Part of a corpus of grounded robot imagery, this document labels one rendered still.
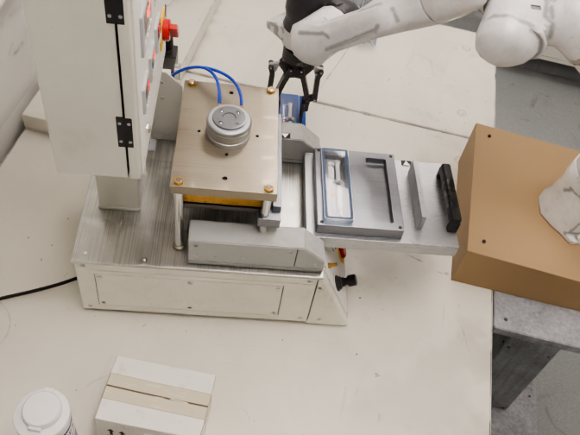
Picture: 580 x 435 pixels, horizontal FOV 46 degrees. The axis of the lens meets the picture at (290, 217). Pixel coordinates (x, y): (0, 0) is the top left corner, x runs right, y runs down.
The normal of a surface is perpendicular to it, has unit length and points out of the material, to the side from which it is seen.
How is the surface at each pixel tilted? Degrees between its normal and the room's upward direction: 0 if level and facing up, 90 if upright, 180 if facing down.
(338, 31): 83
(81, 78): 90
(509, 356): 90
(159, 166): 0
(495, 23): 36
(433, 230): 0
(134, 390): 1
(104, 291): 90
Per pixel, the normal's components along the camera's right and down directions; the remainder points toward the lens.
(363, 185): 0.12, -0.62
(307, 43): -0.43, 0.47
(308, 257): 0.00, 0.77
